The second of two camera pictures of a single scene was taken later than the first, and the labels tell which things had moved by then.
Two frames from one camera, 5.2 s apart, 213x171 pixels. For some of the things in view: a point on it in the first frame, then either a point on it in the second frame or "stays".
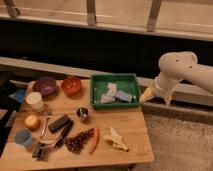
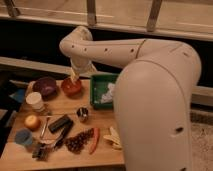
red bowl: (71, 86) stays
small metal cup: (82, 112) stays
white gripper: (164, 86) to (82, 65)
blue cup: (23, 136) stays
